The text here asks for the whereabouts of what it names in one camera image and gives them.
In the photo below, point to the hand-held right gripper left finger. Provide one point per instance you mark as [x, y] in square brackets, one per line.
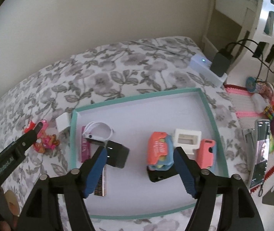
[94, 173]

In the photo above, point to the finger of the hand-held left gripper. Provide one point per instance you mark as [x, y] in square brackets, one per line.
[29, 138]

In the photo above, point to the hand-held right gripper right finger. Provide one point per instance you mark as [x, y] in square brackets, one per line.
[185, 173]

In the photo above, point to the black toy car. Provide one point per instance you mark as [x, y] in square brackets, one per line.
[158, 175]

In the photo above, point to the small coral case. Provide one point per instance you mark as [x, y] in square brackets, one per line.
[205, 151]

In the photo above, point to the black box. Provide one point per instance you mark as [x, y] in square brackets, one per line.
[117, 154]

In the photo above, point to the coral and blue case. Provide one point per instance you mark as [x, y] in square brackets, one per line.
[156, 146]

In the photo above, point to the teal-rimmed white box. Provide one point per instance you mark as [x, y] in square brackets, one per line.
[151, 115]

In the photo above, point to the person's left hand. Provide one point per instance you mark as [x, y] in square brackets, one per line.
[11, 201]

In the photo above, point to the red toy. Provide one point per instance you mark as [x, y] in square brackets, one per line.
[30, 126]

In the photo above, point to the colourful toy figure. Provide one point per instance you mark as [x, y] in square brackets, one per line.
[45, 143]

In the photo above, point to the pink packet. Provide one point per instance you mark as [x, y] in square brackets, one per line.
[85, 149]

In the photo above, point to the white cube box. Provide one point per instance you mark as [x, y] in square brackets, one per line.
[62, 122]

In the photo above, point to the smartphone on side table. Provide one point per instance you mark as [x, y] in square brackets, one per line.
[259, 149]

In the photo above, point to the white mat with pink trim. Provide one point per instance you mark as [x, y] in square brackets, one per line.
[242, 101]

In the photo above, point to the small white item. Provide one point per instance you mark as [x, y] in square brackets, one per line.
[259, 102]

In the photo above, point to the colourful trinket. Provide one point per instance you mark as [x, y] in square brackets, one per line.
[271, 112]

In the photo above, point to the white power strip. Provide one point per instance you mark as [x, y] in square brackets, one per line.
[199, 63]

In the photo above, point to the grey floral bedspread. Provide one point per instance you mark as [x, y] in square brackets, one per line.
[127, 65]

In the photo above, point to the black power adapter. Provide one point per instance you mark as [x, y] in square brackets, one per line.
[220, 63]

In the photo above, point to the glittery tube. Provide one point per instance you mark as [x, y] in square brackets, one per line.
[262, 86]

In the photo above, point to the white shelf unit with cutouts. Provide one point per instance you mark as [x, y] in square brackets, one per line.
[266, 9]

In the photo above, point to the white plastic frame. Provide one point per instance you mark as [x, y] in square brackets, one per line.
[187, 132]

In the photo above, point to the white wooden frame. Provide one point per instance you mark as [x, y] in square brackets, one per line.
[245, 16]

